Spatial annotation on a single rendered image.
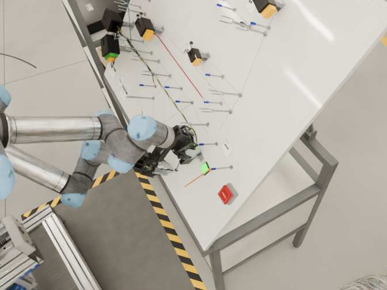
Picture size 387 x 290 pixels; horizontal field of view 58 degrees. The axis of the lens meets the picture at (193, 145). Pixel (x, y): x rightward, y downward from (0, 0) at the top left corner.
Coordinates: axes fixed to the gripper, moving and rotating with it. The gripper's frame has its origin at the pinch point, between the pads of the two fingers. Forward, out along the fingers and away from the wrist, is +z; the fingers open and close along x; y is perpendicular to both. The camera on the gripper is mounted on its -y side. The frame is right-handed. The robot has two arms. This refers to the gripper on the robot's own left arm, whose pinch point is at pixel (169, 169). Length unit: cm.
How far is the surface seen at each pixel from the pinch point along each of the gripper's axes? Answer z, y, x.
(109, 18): -33, -46, 54
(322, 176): 59, 21, 17
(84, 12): -40, -85, 59
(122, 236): 26, -91, -66
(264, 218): 43.7, 12.8, -8.2
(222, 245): 28.6, 11.1, -23.3
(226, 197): 11.5, 26.8, -0.1
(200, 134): 5.1, 5.1, 17.1
